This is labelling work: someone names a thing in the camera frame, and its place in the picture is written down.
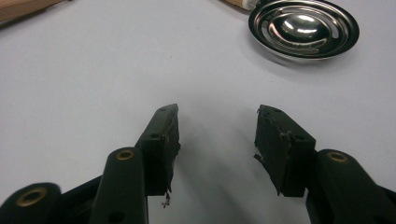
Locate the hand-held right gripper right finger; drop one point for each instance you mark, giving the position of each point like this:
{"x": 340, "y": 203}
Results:
{"x": 289, "y": 161}

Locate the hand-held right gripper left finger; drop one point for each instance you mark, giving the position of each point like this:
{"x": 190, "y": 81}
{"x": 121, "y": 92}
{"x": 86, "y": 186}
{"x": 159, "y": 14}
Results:
{"x": 124, "y": 186}

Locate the white table mat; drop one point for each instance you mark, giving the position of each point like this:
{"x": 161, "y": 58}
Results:
{"x": 93, "y": 77}

